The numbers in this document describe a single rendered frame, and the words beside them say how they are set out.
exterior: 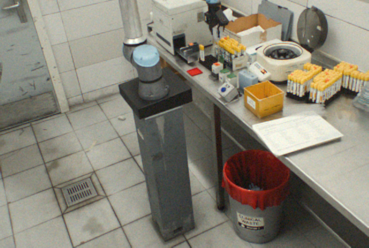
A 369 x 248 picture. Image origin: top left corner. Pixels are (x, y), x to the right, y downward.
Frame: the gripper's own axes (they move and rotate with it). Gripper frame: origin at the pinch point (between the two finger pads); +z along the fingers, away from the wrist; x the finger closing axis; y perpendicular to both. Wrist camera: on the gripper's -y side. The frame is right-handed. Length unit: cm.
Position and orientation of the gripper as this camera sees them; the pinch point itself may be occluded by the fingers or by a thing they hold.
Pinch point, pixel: (217, 40)
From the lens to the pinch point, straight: 225.3
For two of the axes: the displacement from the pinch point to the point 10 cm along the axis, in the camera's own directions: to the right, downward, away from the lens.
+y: -4.6, -4.5, 7.7
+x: -8.8, 3.2, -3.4
